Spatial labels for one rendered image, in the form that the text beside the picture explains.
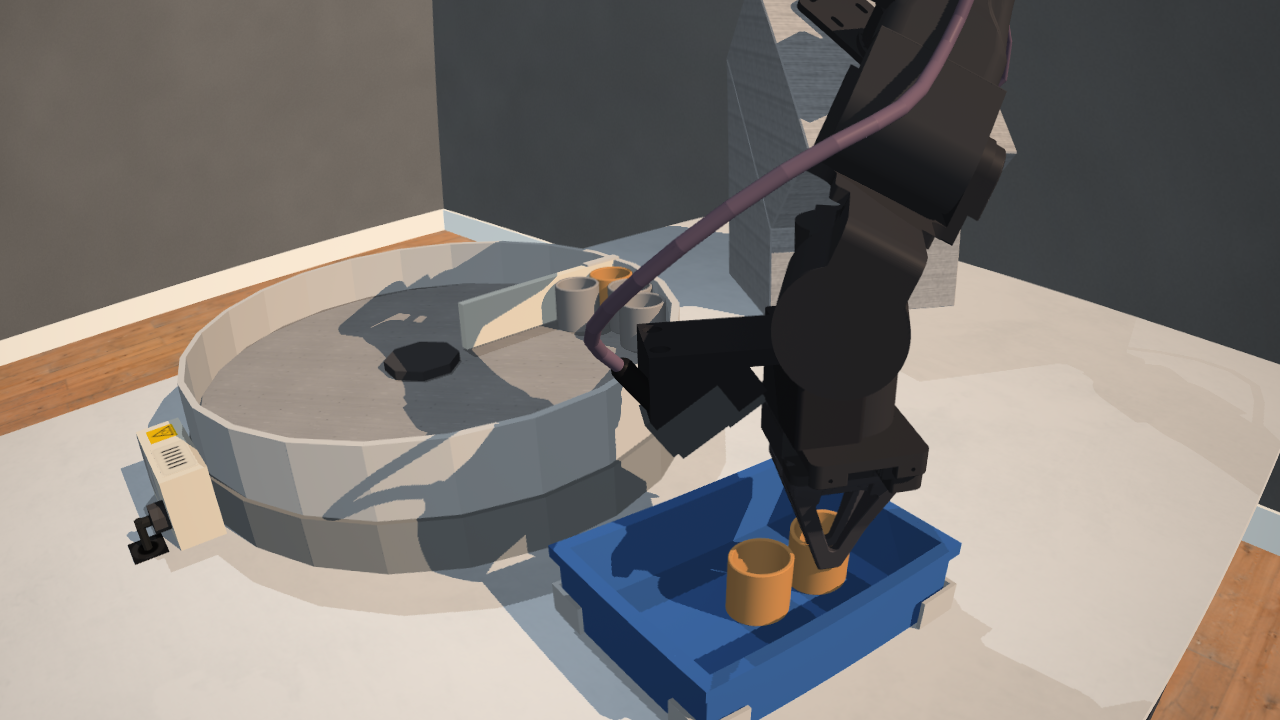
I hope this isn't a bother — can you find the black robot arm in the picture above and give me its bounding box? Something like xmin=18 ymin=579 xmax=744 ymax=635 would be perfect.
xmin=637 ymin=0 xmax=1015 ymax=457

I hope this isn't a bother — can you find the blue open crate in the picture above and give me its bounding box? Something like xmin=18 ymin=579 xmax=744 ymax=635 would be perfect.
xmin=548 ymin=457 xmax=963 ymax=720

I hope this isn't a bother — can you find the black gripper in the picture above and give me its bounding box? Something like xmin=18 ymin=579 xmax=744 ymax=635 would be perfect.
xmin=762 ymin=374 xmax=929 ymax=570

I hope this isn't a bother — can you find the beige round turntable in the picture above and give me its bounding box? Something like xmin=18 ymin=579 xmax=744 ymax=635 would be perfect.
xmin=128 ymin=241 xmax=675 ymax=574

